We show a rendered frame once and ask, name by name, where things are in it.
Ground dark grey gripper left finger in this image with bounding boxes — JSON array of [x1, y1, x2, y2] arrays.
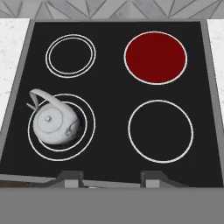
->
[[43, 170, 85, 189]]

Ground black glass hob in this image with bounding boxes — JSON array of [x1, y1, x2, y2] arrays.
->
[[0, 18, 224, 188]]

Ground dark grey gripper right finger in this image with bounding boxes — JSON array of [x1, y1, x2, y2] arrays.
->
[[139, 170, 191, 189]]

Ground white kettle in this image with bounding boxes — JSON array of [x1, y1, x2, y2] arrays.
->
[[25, 88, 81, 146]]

